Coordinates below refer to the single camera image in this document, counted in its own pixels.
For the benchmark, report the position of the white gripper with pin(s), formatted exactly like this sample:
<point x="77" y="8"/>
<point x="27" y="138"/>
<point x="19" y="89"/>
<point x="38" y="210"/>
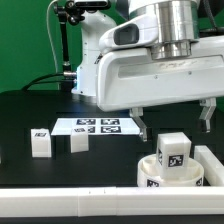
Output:
<point x="129" y="79"/>

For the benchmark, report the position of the white round stool seat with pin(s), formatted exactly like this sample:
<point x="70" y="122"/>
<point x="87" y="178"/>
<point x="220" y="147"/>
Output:
<point x="148" y="176"/>

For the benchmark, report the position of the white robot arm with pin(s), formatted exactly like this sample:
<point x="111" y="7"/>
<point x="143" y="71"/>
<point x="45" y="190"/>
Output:
<point x="168" y="51"/>

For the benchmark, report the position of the white sheet with tags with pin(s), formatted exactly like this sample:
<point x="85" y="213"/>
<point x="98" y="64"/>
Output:
<point x="96" y="126"/>

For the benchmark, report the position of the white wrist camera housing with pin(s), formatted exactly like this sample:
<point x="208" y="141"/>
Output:
<point x="123" y="37"/>

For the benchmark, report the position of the white front obstacle rail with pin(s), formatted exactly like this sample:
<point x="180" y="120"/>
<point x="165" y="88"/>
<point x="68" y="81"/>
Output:
<point x="110" y="201"/>

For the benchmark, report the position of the black camera stand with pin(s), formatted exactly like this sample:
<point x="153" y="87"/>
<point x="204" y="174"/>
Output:
<point x="67" y="14"/>

